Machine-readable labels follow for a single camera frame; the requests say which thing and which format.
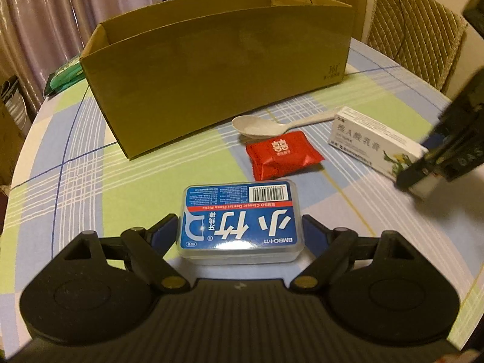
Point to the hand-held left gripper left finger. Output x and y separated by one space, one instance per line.
166 234

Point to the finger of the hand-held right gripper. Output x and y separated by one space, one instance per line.
431 141
410 176

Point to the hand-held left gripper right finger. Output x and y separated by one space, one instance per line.
312 230

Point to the white box with green print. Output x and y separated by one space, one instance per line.
363 136

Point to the blue floss pick box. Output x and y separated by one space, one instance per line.
242 219

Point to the red candy packet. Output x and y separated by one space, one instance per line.
283 155

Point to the white plastic spoon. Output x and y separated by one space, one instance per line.
253 126

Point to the brown cardboard box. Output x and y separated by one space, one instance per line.
227 75

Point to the checked cloth covered desktop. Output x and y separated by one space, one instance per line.
132 196

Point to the quilted beige chair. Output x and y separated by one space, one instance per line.
416 34

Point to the green wet wipes pack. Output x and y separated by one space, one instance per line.
64 75

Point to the pink shiny curtain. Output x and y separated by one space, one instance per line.
56 7

